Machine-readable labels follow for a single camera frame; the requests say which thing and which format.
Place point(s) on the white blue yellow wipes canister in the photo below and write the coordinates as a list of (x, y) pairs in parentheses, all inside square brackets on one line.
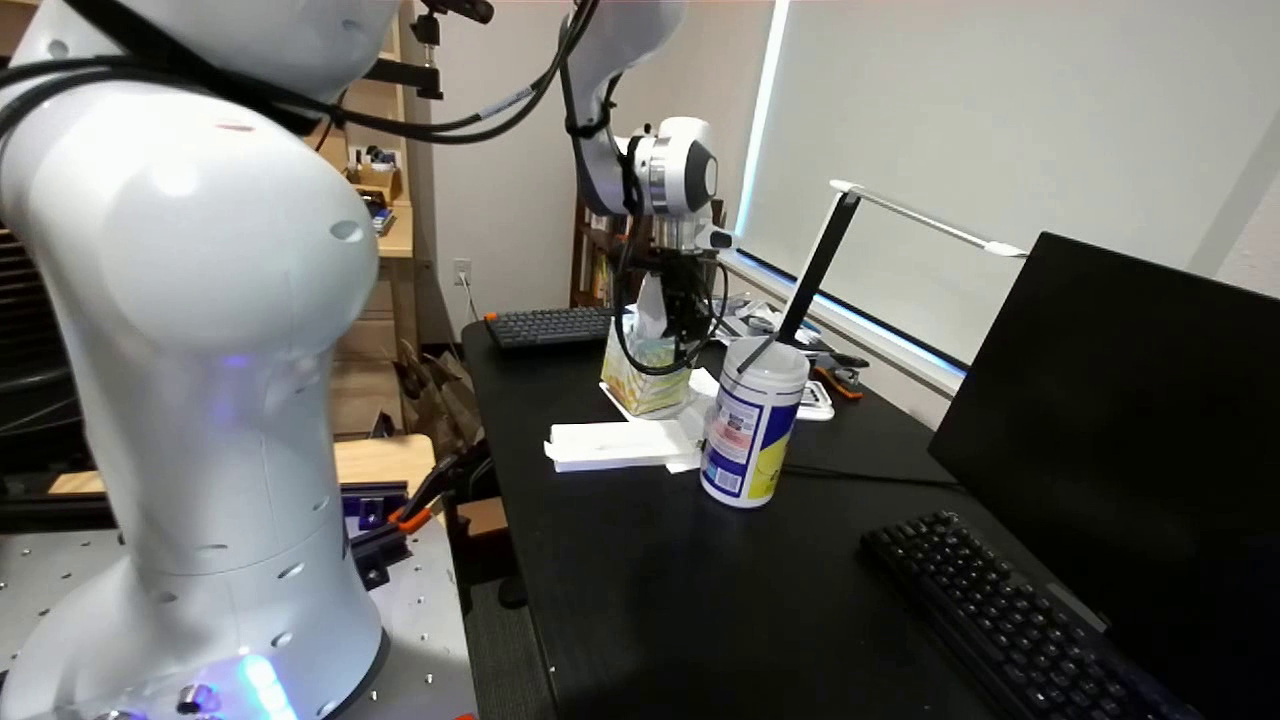
[(751, 434)]

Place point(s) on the large black computer keyboard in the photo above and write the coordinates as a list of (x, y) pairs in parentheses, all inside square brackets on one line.
[(1003, 623)]

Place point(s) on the light wooden board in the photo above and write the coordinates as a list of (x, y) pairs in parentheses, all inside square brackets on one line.
[(386, 463)]

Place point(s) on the small cardboard box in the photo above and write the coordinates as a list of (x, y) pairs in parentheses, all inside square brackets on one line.
[(378, 172)]

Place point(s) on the flat white paper stack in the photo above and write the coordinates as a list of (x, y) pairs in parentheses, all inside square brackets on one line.
[(615, 447)]

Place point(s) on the white window roller blind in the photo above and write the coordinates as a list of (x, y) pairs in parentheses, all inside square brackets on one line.
[(1014, 146)]

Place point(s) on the white wall outlet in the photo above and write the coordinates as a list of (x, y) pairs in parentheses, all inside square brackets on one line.
[(460, 275)]

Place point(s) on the black metal clamp bracket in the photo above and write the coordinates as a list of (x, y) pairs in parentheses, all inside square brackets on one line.
[(426, 74)]

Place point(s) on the yellow patterned tissue box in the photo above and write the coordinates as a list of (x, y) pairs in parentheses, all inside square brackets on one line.
[(642, 386)]

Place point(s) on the light wooden shelf unit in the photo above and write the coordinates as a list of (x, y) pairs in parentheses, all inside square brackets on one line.
[(374, 346)]

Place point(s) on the black computer monitor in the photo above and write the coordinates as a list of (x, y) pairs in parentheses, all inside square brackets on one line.
[(1133, 455)]

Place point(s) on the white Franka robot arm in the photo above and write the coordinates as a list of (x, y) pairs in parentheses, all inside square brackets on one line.
[(186, 332)]

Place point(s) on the small black keyboard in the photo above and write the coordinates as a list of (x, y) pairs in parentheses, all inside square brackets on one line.
[(544, 328)]

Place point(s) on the dark brown wooden bookshelf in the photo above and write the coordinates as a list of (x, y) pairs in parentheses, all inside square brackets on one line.
[(595, 263)]

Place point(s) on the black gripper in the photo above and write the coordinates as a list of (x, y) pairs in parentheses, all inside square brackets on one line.
[(682, 284)]

